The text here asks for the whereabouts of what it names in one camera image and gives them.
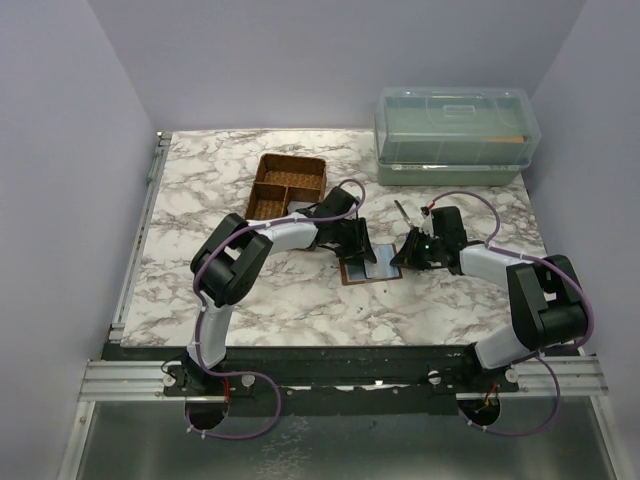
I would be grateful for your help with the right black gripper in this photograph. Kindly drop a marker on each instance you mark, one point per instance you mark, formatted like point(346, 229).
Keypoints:
point(409, 251)

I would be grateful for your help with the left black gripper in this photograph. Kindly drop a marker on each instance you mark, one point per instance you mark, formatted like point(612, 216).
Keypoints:
point(355, 249)

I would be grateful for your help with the brown leather card holder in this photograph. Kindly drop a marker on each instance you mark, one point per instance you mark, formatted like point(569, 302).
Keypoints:
point(362, 271)

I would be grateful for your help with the brown woven basket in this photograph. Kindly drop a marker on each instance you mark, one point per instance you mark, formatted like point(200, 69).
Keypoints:
point(279, 180)

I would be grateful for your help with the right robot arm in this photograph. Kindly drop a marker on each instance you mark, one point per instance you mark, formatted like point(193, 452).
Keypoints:
point(545, 301)

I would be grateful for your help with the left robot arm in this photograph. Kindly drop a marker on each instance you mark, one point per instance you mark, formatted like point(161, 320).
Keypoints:
point(228, 264)

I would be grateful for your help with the stack of credit cards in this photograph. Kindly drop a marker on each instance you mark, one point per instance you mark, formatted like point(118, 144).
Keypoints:
point(296, 205)

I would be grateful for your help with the clear lidded plastic box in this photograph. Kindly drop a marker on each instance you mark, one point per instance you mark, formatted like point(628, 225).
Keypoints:
point(453, 136)

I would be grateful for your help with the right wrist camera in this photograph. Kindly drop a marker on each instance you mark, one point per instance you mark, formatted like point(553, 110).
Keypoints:
point(426, 227)

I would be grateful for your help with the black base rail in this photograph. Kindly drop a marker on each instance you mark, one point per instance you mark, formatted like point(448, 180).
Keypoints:
point(316, 381)

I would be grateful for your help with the aluminium side rail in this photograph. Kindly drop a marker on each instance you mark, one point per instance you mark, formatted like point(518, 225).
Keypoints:
point(153, 179)

